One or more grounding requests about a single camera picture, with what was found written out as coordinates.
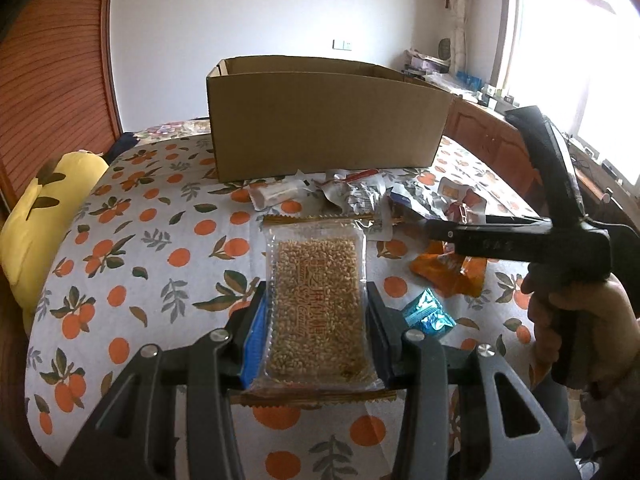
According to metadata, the silver packet with orange label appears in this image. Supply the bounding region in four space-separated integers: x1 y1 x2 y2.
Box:
434 179 489 222

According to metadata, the blue snack packet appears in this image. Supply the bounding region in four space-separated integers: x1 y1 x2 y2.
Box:
387 185 427 212

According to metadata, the brown cardboard box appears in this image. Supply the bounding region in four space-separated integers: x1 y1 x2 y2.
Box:
206 57 466 183

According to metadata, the clear puffed rice bar packet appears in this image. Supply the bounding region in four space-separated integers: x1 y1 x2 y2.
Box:
240 214 398 406

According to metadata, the wooden desk cabinet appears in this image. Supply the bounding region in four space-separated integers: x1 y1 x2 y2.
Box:
442 99 640 243

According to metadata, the orange fruit print bedsheet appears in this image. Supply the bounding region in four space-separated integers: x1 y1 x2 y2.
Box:
22 132 591 480

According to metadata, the white snack bar packet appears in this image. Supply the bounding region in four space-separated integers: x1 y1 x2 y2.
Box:
248 180 314 212

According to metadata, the black and white printed packet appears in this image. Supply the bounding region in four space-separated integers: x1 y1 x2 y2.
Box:
350 182 387 217

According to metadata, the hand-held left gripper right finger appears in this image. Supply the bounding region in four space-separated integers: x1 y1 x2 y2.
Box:
365 282 583 480

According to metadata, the clear red-labelled packet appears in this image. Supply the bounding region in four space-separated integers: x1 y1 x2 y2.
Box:
314 176 362 213

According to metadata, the teal foil snack packet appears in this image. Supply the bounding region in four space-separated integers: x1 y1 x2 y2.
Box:
401 289 457 336

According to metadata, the orange snack packet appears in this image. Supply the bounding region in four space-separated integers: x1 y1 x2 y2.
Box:
410 241 489 299

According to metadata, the person's right hand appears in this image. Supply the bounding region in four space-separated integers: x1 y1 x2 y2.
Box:
520 262 640 395

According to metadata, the bright window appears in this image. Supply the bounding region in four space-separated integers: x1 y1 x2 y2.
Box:
502 0 640 186

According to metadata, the yellow plush pillow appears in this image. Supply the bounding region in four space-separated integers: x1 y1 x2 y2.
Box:
0 150 110 336

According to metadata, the clutter of small desk things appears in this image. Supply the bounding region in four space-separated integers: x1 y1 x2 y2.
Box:
402 47 518 110

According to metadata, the slatted wooden panel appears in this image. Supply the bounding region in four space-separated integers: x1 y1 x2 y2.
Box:
0 0 124 221

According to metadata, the dark blue cloth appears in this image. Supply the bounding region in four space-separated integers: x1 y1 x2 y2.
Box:
104 132 142 162

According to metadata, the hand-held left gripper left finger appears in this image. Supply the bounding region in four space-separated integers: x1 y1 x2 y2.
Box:
57 280 269 480

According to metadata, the floral quilt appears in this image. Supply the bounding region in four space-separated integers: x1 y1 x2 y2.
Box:
132 119 213 142

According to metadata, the pale curtain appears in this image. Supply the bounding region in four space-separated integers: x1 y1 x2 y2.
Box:
439 0 475 78

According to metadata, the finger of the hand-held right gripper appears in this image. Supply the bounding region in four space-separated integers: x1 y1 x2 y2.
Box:
422 214 550 256

